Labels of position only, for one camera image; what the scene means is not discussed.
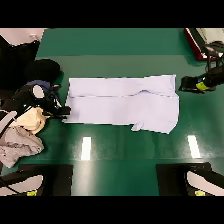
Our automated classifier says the grey garment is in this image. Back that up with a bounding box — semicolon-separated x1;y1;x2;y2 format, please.
0;125;45;169

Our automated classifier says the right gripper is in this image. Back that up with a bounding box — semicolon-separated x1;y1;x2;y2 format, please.
178;75;201;94

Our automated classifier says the black garment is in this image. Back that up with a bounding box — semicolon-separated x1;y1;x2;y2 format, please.
23;58;63;85

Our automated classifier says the lavender shirt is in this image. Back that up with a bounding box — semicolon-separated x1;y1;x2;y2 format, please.
62;74;181;135

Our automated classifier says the cream garment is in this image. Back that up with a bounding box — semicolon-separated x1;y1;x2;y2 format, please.
11;106;52;135

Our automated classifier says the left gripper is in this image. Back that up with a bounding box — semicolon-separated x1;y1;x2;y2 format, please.
47;99;72;119

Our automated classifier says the blue garment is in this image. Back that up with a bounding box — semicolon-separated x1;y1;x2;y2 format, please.
27;79;53;95

